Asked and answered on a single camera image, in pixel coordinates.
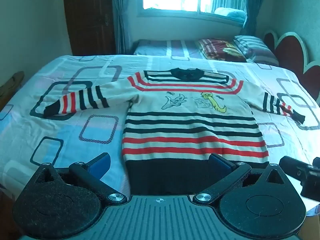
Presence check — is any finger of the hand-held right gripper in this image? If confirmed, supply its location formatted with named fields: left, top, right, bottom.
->
left=278, top=156, right=310, bottom=181

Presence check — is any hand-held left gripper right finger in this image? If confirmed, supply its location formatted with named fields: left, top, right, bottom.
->
left=194, top=153, right=288, bottom=205

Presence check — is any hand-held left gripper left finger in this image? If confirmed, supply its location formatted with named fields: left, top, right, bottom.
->
left=32, top=152, right=127, bottom=205

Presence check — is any striped knit sweater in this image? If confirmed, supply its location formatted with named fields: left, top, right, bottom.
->
left=42, top=67, right=306, bottom=196

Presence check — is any patterned bed sheet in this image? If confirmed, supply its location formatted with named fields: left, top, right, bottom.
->
left=0, top=54, right=320, bottom=216

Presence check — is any red scalloped headboard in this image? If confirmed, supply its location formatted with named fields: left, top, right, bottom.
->
left=264, top=29, right=320, bottom=98

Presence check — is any wooden furniture piece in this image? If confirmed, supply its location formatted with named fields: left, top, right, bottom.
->
left=0, top=71, right=25, bottom=111

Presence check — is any striped pillow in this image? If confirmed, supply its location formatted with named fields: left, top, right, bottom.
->
left=234, top=35, right=279, bottom=66

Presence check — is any bed with striped sheet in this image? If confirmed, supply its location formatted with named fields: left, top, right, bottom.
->
left=134, top=39, right=279, bottom=67

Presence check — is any dark wooden door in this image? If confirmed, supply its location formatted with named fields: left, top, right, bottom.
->
left=62, top=0, right=117, bottom=56

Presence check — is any folded quilt on sill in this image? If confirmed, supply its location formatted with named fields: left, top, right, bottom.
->
left=214, top=7, right=247, bottom=22

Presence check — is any blue curtain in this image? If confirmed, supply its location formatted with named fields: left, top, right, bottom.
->
left=111, top=0, right=132, bottom=54
left=240, top=0, right=266, bottom=39

